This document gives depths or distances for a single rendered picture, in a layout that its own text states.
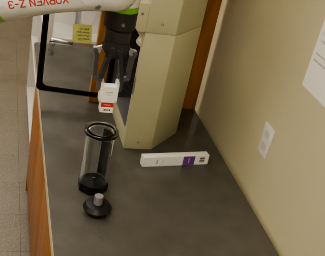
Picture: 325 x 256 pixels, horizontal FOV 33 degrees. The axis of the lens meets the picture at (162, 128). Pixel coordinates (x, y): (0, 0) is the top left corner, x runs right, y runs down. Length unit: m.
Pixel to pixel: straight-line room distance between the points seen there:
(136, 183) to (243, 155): 0.44
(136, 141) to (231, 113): 0.41
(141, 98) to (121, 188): 0.35
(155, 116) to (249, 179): 0.42
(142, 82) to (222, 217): 0.56
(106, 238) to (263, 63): 0.84
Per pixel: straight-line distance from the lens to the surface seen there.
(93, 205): 1.76
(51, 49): 2.27
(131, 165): 2.04
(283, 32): 1.94
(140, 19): 1.92
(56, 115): 2.29
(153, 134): 2.13
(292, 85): 1.85
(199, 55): 2.45
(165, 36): 1.96
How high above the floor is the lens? 2.03
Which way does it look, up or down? 28 degrees down
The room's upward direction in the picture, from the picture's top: 13 degrees clockwise
